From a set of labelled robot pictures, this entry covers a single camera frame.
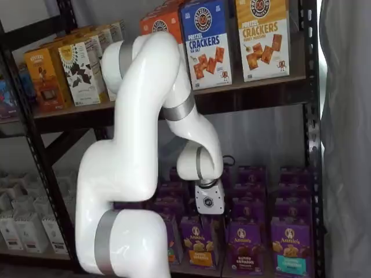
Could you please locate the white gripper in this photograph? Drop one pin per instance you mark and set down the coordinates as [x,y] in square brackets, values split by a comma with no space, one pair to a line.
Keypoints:
[210,201]

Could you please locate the orange cheddar pretzel crackers box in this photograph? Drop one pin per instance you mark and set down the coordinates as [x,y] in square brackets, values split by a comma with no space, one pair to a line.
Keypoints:
[168,7]
[158,27]

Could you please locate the orange snack box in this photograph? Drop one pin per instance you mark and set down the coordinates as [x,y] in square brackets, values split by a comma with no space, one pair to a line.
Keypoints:
[43,81]
[63,37]

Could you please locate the purple Annie's box brown patch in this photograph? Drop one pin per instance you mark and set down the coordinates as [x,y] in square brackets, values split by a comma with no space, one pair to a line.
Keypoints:
[245,249]

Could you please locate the wooden shelf board with cracker boxes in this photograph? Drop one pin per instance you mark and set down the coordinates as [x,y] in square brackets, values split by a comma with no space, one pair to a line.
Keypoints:
[87,109]

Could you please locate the purple Annie's box yellow label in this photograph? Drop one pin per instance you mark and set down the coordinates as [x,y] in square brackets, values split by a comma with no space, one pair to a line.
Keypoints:
[198,243]

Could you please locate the white Sweet Thins box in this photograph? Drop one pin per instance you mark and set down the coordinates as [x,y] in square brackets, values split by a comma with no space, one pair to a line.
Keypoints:
[113,30]
[95,43]
[78,75]

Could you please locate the white pouch with dark label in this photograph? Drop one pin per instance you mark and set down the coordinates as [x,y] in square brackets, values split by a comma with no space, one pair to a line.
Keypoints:
[24,205]
[43,206]
[31,233]
[11,234]
[55,236]

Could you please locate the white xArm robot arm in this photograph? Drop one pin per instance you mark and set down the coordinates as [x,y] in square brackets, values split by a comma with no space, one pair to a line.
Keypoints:
[139,144]

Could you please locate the black metal shelf rack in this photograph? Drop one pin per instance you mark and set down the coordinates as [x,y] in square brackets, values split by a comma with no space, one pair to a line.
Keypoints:
[311,116]
[11,127]

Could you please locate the yellow honey mustard pretzel crackers box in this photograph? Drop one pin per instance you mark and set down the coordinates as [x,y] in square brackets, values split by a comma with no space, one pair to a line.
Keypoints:
[262,40]

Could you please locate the purple Annie's box teal label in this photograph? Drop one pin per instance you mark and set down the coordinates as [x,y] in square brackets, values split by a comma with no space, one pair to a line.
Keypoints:
[291,246]

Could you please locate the purple Annie's snack box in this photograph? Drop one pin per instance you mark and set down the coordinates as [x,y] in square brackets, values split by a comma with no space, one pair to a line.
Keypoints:
[294,191]
[174,191]
[250,191]
[174,175]
[168,207]
[252,175]
[249,211]
[294,175]
[292,211]

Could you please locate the blue sea salt pretzel crackers box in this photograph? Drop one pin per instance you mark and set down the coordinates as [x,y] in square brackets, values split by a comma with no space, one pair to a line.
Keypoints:
[207,46]

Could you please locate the blue and purple snack package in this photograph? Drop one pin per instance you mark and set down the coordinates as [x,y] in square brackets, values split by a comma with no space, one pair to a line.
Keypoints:
[8,101]

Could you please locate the purple Annie's box green label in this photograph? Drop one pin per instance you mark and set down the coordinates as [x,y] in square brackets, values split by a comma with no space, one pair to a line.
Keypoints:
[176,240]

